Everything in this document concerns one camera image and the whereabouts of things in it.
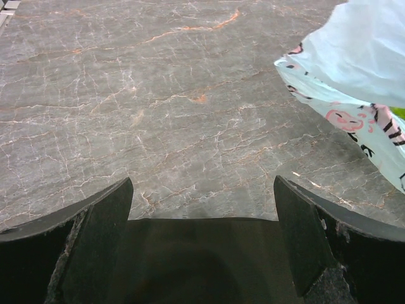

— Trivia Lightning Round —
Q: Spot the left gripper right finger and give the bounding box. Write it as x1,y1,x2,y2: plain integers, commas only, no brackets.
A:
273,175,404,303

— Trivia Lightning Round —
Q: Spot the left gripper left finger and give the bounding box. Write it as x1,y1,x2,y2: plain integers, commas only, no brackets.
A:
1,177,134,303

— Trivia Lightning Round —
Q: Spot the light blue plastic bag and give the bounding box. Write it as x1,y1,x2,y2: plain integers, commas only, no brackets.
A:
275,1,404,191

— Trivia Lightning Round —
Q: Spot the green grape bunch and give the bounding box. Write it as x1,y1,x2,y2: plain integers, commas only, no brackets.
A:
390,107,405,120

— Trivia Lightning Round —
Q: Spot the left black cloth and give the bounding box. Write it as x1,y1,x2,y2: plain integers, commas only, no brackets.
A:
107,218,302,304

